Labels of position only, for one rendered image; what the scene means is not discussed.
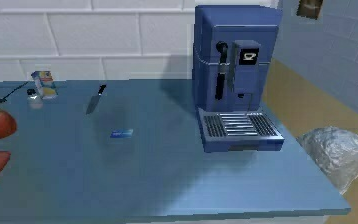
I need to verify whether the clear shaker with black cap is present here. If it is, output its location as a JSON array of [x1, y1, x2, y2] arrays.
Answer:
[[26, 88, 44, 110]]

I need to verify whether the colourful small carton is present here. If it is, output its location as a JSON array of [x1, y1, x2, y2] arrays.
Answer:
[[30, 70, 59, 100]]

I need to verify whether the black long handled ladle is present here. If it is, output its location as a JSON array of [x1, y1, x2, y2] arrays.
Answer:
[[0, 80, 31, 107]]

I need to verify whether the blue card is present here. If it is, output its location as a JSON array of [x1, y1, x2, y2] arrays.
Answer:
[[109, 128, 135, 139]]

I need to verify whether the blue coffee machine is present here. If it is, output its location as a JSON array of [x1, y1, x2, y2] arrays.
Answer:
[[191, 4, 286, 154]]

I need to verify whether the grey bin bag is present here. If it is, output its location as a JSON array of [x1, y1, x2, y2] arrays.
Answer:
[[296, 125, 358, 196]]

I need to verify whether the blue table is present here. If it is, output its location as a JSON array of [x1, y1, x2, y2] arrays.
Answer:
[[0, 78, 352, 224]]

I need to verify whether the black handled kitchen knife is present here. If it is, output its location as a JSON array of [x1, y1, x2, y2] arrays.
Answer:
[[85, 84, 108, 116]]

